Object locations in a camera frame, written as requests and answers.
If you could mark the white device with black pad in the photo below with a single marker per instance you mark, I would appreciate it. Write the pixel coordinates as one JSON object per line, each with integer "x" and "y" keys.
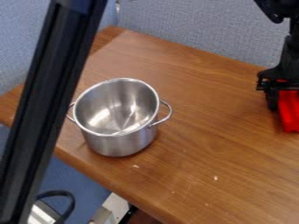
{"x": 43, "y": 214}

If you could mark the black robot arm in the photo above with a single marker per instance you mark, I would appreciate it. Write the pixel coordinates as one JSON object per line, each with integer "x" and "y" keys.
{"x": 278, "y": 10}

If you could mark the stainless steel pot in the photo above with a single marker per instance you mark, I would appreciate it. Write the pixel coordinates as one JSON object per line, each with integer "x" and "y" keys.
{"x": 118, "y": 113}

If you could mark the black foreground arm link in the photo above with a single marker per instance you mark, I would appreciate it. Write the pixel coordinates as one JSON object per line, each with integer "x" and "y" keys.
{"x": 69, "y": 32}

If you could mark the red plastic block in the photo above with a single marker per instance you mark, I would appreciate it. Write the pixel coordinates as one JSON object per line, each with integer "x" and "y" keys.
{"x": 289, "y": 110}

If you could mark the white table leg bracket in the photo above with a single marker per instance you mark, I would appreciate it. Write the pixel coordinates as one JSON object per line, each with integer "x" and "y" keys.
{"x": 113, "y": 211}

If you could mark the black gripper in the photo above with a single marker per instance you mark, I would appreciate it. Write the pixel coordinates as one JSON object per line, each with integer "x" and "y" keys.
{"x": 281, "y": 77}

